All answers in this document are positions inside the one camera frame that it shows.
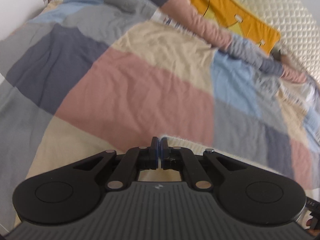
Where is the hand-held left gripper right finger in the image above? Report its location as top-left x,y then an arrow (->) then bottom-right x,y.
160,136 -> 247,192

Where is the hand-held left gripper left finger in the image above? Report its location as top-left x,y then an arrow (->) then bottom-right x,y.
74,136 -> 159,192

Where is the patchwork quilt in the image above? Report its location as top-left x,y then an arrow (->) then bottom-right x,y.
0,0 -> 320,192

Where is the yellow crown print pillow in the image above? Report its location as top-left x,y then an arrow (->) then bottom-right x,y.
179,0 -> 282,56

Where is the cream quilted headboard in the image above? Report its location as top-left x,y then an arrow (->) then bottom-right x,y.
212,0 -> 320,82

